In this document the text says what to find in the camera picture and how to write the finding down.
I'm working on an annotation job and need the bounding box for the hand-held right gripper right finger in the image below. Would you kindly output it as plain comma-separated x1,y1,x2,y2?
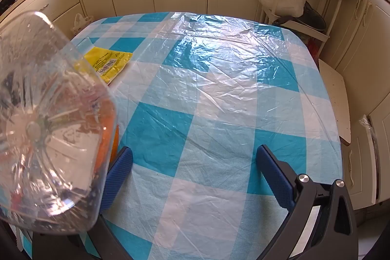
256,144,358,260

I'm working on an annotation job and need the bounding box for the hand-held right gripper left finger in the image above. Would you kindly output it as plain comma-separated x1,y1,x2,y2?
32,146,135,260

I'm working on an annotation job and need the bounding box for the clear plastic bottle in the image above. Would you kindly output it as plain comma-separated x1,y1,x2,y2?
0,11,119,231

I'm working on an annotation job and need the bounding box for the orange peel piece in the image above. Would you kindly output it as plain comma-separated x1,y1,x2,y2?
102,102,119,164

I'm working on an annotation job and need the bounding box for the blue white checkered tablecloth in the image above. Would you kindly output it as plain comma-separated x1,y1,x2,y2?
18,12,343,260

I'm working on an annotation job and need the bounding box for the plastic covered flat board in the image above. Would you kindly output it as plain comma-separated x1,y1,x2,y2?
360,115,381,202

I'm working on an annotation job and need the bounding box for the white stool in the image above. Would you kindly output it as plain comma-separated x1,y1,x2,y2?
318,58,351,145

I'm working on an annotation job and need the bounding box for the yellow snack packet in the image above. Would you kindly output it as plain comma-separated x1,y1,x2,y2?
75,45,134,85

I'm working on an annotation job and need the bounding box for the red plastic bag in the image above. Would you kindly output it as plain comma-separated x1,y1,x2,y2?
308,38,320,59

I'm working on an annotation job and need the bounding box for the floral waste bin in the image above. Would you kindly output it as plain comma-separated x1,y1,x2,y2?
71,13,93,35

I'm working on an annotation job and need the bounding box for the dark frying pan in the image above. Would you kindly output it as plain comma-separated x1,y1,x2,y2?
273,1,327,32

